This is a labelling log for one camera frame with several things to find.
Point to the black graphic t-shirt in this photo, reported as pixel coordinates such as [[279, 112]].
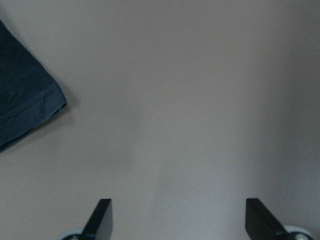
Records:
[[29, 95]]

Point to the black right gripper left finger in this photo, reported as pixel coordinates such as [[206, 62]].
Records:
[[100, 224]]

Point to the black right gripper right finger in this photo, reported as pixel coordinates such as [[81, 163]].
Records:
[[261, 224]]

